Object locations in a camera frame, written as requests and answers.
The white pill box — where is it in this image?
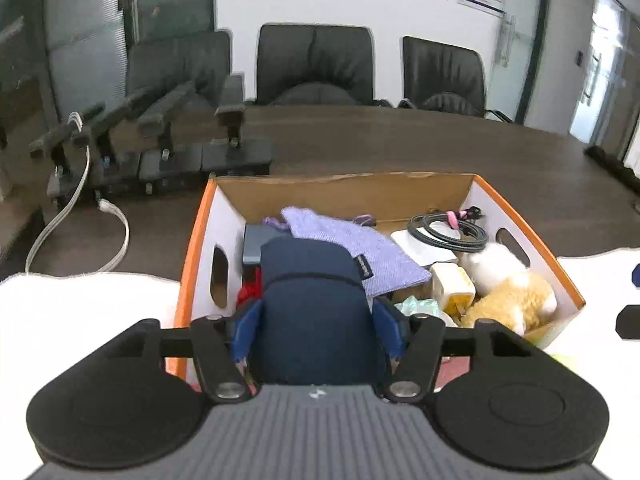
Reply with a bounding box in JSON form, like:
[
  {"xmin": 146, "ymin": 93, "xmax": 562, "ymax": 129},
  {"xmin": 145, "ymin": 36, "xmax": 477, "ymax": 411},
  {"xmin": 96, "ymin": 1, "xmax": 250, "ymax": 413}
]
[{"xmin": 390, "ymin": 230, "xmax": 458, "ymax": 268}]

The white charging cable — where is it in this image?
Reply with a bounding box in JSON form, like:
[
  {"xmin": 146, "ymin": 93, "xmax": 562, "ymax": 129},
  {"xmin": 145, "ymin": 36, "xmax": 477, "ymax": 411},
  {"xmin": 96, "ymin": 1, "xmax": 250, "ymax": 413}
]
[{"xmin": 24, "ymin": 112, "xmax": 132, "ymax": 276}]

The iridescent plastic bag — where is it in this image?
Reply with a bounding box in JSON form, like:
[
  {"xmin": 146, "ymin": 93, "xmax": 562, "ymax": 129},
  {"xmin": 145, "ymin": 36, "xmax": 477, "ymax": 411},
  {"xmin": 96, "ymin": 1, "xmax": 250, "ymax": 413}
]
[{"xmin": 395, "ymin": 296, "xmax": 457, "ymax": 327}]

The red snack wrapper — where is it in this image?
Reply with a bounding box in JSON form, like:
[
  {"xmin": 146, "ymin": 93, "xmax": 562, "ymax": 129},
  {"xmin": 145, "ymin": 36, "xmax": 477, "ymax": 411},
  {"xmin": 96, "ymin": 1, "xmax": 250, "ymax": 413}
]
[{"xmin": 235, "ymin": 266, "xmax": 262, "ymax": 308}]

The grey 65W charger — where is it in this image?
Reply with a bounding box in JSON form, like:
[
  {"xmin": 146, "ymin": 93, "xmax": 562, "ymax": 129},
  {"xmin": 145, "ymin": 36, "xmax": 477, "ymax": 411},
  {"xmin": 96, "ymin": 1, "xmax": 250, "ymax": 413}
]
[{"xmin": 242, "ymin": 224, "xmax": 291, "ymax": 281}]

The black office chair middle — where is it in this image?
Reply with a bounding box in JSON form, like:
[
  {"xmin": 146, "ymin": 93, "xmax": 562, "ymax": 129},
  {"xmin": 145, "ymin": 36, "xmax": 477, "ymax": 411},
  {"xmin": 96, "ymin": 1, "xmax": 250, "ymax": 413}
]
[{"xmin": 255, "ymin": 24, "xmax": 374, "ymax": 106}]

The black office chair right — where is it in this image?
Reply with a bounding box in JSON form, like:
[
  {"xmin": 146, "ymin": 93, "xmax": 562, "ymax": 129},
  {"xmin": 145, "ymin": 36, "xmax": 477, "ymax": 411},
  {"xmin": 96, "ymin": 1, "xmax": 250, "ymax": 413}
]
[{"xmin": 398, "ymin": 36, "xmax": 512, "ymax": 124}]

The yellow white plug adapter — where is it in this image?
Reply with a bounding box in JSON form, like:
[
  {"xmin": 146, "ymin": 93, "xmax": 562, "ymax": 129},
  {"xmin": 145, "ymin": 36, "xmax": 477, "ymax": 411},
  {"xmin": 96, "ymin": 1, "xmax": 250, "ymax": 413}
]
[{"xmin": 431, "ymin": 262, "xmax": 476, "ymax": 318}]

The black stand rack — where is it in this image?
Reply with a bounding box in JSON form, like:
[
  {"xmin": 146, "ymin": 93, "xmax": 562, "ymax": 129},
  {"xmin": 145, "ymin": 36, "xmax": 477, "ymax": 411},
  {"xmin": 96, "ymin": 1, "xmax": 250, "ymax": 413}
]
[{"xmin": 28, "ymin": 73, "xmax": 273, "ymax": 207}]

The red cardboard box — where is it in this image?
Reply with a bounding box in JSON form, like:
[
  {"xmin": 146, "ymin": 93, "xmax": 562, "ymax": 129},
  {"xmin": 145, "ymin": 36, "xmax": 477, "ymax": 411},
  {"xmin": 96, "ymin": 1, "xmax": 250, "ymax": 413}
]
[{"xmin": 169, "ymin": 174, "xmax": 585, "ymax": 382}]

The dark navy case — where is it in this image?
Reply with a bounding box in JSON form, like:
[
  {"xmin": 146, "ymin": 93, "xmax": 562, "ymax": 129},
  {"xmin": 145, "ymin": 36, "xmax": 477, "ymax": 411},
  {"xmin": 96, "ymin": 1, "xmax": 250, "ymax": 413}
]
[{"xmin": 247, "ymin": 237, "xmax": 390, "ymax": 386}]

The white fluffy towel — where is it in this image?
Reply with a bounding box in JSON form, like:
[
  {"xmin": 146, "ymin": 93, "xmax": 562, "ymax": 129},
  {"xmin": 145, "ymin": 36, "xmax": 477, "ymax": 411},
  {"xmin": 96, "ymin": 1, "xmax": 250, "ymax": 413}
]
[{"xmin": 1, "ymin": 248, "xmax": 639, "ymax": 479}]

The purple knit pouch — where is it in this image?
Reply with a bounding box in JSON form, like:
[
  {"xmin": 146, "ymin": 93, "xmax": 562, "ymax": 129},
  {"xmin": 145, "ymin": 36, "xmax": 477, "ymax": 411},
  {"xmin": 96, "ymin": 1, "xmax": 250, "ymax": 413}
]
[{"xmin": 262, "ymin": 206, "xmax": 432, "ymax": 297}]

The black office chair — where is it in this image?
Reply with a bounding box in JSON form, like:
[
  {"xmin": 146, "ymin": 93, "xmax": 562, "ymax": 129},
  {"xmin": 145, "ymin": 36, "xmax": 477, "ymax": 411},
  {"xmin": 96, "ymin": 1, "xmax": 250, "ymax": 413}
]
[
  {"xmin": 126, "ymin": 30, "xmax": 231, "ymax": 108},
  {"xmin": 255, "ymin": 24, "xmax": 374, "ymax": 106},
  {"xmin": 398, "ymin": 36, "xmax": 512, "ymax": 124}
]

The black office chair left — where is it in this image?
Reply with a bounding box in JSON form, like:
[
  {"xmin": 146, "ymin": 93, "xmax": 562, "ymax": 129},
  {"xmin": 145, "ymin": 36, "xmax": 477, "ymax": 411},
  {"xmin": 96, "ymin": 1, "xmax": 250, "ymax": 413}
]
[{"xmin": 126, "ymin": 30, "xmax": 231, "ymax": 108}]

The sheep plush toy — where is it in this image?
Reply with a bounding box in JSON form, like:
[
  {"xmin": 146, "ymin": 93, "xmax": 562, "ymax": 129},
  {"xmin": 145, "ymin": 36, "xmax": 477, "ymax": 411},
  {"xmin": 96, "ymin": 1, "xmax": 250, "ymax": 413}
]
[{"xmin": 460, "ymin": 242, "xmax": 558, "ymax": 336}]

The black cable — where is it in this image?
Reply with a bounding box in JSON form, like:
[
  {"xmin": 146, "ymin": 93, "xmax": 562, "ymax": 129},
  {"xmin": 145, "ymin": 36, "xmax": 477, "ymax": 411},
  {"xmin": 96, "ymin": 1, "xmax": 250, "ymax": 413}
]
[{"xmin": 406, "ymin": 206, "xmax": 490, "ymax": 254}]

